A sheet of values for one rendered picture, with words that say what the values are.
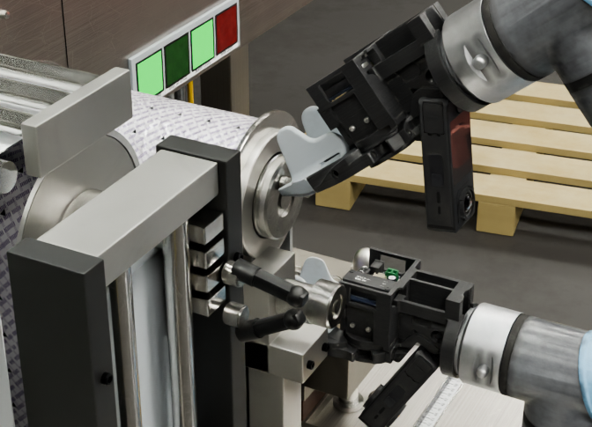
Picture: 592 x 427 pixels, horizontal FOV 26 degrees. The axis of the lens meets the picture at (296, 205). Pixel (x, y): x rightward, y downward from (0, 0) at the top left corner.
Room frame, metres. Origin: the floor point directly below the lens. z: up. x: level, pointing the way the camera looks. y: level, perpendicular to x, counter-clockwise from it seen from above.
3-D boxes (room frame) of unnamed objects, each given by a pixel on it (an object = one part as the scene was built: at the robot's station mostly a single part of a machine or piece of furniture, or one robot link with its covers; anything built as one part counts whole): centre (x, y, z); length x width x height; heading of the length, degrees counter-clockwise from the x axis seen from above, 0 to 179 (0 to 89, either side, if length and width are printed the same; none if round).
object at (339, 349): (1.00, -0.04, 1.09); 0.09 x 0.05 x 0.02; 64
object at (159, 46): (1.49, 0.13, 1.19); 0.25 x 0.01 x 0.07; 153
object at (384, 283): (0.99, -0.10, 1.12); 0.12 x 0.08 x 0.09; 63
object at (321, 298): (0.93, -0.03, 1.18); 0.04 x 0.02 x 0.04; 153
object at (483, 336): (0.95, -0.17, 1.11); 0.08 x 0.05 x 0.08; 153
